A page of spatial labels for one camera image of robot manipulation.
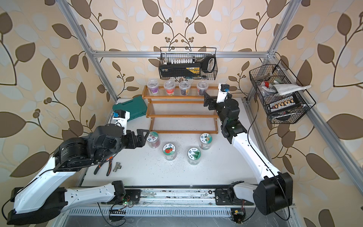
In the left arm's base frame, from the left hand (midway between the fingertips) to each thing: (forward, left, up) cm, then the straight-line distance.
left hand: (141, 132), depth 58 cm
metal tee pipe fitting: (-2, +22, -36) cm, 42 cm away
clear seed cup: (+32, -28, -2) cm, 42 cm away
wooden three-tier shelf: (+45, -13, -37) cm, 60 cm away
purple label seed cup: (+33, 0, -2) cm, 33 cm away
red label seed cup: (+32, -9, -2) cm, 34 cm away
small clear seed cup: (+32, -18, -2) cm, 36 cm away
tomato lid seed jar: (+4, -9, -28) cm, 30 cm away
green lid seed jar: (+2, -23, -28) cm, 36 cm away
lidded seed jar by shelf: (+11, -31, -27) cm, 43 cm away
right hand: (+25, -33, +1) cm, 41 cm away
